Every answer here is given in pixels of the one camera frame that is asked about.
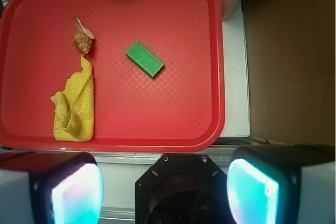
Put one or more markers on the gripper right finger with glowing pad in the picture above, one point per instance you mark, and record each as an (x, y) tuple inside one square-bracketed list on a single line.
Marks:
[(282, 184)]

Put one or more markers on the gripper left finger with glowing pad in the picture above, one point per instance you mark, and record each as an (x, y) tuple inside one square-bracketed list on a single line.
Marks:
[(50, 188)]

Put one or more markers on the brown cardboard box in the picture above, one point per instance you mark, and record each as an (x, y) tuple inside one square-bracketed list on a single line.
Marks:
[(291, 70)]

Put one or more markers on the yellow cloth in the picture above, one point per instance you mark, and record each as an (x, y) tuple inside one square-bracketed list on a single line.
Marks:
[(74, 106)]

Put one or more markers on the red plastic tray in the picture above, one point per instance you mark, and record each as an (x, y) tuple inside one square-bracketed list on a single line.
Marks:
[(182, 109)]

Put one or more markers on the brown spiral seashell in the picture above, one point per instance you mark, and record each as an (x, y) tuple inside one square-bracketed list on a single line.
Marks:
[(83, 38)]

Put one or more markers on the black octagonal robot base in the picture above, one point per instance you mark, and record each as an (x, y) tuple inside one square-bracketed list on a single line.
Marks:
[(182, 188)]

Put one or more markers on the green rectangular block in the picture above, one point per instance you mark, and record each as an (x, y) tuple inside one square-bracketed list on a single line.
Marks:
[(145, 59)]

